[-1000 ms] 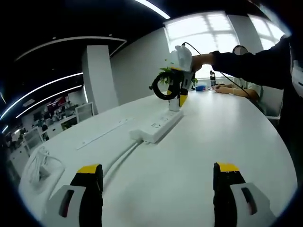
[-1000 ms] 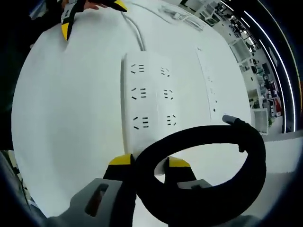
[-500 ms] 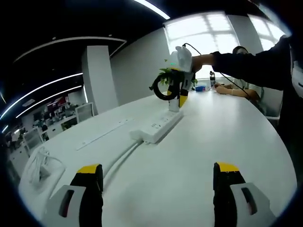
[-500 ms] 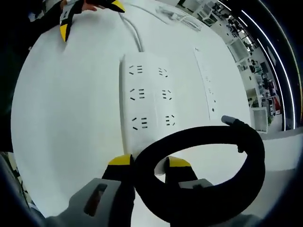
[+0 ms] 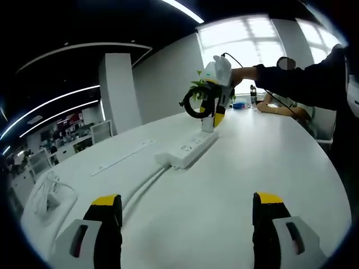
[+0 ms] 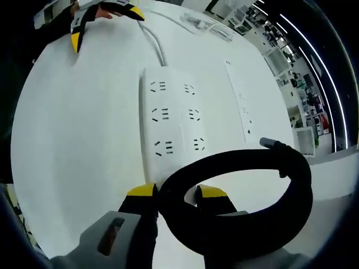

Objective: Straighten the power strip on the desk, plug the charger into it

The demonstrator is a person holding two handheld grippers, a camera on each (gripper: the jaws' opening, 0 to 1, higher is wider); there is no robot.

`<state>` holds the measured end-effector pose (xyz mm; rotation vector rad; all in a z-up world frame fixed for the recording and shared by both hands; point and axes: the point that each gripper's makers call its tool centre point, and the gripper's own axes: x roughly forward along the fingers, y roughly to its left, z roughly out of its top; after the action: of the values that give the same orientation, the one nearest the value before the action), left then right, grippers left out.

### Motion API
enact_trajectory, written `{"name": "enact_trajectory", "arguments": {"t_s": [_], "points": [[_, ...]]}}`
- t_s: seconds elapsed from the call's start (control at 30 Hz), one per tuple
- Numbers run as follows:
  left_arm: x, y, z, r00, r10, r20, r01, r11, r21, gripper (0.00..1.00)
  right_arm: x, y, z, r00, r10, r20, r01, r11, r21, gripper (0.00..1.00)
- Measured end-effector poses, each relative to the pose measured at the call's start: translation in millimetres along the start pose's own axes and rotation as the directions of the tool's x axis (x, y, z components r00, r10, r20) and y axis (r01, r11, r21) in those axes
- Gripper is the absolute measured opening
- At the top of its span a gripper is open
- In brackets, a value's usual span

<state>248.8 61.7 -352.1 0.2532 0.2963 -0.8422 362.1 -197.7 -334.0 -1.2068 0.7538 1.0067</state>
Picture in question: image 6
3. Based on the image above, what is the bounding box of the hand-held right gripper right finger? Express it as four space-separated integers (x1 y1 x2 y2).
195 184 320 269

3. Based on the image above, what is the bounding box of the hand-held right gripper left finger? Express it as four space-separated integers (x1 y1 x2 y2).
50 183 160 269

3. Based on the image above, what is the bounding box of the white charger block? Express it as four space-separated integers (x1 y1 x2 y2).
183 183 199 208

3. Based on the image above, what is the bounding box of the black charger cable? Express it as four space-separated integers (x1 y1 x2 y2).
158 137 314 257

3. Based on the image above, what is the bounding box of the white power strip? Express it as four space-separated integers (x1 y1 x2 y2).
139 67 215 187

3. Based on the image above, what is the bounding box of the white desk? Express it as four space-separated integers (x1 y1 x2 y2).
11 0 300 269

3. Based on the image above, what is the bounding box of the built-in desk socket strip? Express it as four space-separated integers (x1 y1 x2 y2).
224 60 255 143

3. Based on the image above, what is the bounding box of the long ceiling light strip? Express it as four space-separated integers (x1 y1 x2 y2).
297 46 350 149
279 12 338 154

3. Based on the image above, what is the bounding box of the person's left hand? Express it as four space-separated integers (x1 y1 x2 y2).
94 7 122 20

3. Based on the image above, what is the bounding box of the white mesh office chair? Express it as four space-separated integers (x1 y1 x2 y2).
294 126 317 157

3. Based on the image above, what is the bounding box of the white power strip cable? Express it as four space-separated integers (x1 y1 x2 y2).
137 19 169 68

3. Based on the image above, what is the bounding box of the bundled white cable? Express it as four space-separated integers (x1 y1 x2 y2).
183 12 208 29

